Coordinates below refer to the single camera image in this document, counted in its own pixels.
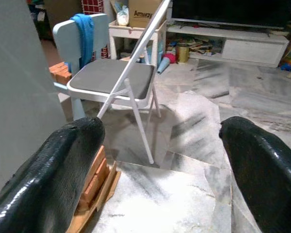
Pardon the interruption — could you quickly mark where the white grey-seat folding chair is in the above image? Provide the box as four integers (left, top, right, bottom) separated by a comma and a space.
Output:
66, 0, 172, 165

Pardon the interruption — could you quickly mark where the Amway cardboard box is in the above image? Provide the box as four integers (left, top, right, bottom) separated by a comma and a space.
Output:
128, 0, 163, 29

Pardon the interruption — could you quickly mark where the white side table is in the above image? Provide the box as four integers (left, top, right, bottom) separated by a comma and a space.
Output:
108, 19, 167, 67

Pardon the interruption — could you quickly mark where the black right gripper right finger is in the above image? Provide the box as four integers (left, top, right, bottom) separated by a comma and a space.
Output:
219, 116, 291, 233

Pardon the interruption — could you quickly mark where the light blue cone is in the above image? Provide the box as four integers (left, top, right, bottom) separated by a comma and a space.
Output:
156, 57, 172, 73

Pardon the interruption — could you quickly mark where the wooden board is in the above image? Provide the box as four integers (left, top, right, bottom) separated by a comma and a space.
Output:
67, 161, 122, 233

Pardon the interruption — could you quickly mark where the white TV cabinet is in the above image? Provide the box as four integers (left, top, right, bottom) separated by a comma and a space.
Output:
166, 24, 290, 68

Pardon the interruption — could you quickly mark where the pink cone toy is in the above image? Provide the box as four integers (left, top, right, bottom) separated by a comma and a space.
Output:
162, 53, 177, 64

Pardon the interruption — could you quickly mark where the orange brick stack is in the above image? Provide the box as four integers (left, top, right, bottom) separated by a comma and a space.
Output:
48, 62, 73, 85
77, 145, 110, 212

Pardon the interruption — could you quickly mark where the white fridge body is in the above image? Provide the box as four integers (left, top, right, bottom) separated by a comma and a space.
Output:
0, 0, 67, 204

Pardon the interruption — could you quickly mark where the blue cloth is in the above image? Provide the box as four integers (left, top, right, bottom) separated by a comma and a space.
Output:
70, 14, 95, 70

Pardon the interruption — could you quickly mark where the black television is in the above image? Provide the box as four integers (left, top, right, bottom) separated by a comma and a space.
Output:
171, 0, 291, 29

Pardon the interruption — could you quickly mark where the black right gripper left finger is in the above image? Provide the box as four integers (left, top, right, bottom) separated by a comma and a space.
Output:
0, 116, 106, 233

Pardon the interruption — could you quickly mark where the red brick-pattern box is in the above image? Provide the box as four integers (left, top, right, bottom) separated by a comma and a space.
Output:
81, 0, 105, 15

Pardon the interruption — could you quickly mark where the gold tin can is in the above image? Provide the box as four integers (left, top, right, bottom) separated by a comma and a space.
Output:
176, 45, 190, 63

